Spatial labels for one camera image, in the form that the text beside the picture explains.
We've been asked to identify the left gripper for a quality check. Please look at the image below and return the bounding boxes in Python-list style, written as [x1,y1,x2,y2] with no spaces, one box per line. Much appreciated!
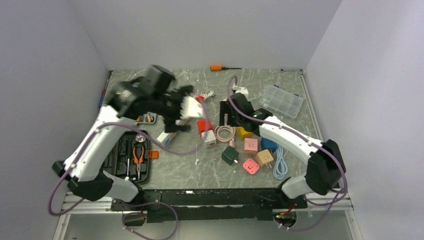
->
[150,85,194,133]

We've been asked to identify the yellow cube adapter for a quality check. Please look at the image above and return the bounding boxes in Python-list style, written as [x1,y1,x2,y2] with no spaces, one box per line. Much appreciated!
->
[236,126,254,141]

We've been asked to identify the grey tool tray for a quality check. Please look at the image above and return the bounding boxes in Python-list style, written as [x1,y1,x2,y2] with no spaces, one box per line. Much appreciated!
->
[135,112,158,126]

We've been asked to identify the pink cube adapter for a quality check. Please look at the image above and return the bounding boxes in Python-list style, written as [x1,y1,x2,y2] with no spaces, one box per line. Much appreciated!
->
[243,138,258,157]

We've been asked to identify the white cube adapter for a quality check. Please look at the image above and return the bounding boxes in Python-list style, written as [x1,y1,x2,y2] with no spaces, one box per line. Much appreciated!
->
[201,130,217,148]

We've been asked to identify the red cube adapter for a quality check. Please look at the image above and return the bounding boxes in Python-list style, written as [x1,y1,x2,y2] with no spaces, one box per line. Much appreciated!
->
[196,119,213,135]

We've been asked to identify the green cube adapter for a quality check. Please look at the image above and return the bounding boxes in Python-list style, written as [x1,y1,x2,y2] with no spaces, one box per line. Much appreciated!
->
[221,146,239,166]

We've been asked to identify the dark blue cube adapter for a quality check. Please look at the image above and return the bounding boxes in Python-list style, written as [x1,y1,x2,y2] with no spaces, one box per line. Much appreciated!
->
[260,137,278,153]

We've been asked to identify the clear plastic screw box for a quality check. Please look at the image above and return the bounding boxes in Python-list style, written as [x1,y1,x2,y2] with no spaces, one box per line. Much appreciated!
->
[259,85,304,119]

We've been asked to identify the white power strip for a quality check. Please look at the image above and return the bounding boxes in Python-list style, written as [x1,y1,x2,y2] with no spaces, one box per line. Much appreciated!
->
[156,119,188,147]

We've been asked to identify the tan cube adapter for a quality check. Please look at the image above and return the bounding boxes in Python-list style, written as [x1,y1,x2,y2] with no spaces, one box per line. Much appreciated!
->
[255,149,274,168]

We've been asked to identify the small pink plug adapter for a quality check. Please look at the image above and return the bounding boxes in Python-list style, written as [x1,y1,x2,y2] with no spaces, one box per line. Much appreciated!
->
[242,158,260,175]

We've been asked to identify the light blue cable with plug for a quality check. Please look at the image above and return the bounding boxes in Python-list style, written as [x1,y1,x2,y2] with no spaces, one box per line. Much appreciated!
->
[272,144,288,181]

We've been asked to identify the black tool case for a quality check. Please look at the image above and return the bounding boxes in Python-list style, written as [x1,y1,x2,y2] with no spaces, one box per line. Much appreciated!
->
[100,131,159,185]

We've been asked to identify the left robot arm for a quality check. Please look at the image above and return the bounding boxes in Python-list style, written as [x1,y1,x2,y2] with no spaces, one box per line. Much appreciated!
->
[53,65,203,210]

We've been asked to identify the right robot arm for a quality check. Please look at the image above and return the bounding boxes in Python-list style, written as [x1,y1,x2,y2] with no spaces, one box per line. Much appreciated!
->
[219,92,346,208]

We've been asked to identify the blue red pen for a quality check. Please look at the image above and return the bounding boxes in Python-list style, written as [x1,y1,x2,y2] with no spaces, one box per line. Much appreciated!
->
[98,79,109,109]

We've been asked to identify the orange pliers in case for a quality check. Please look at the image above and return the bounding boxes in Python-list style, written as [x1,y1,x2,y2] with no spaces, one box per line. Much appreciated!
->
[132,144,145,180]

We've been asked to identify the pink cable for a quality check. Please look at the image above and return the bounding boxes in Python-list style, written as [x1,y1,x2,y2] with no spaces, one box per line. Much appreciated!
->
[214,114,237,149]

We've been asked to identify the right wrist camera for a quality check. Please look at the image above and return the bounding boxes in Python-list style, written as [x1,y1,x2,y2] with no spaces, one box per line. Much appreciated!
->
[232,86,249,99]

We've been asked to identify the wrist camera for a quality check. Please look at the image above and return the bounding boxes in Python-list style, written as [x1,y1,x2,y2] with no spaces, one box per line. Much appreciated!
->
[232,86,249,99]
[180,96,205,120]

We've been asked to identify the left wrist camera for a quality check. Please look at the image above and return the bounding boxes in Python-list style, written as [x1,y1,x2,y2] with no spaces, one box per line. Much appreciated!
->
[180,96,205,120]

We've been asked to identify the orange handled screwdriver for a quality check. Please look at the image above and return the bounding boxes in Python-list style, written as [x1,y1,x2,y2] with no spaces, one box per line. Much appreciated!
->
[209,65,241,72]

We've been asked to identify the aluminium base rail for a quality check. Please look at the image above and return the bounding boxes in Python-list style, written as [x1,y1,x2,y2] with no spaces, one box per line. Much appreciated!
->
[53,188,363,240]

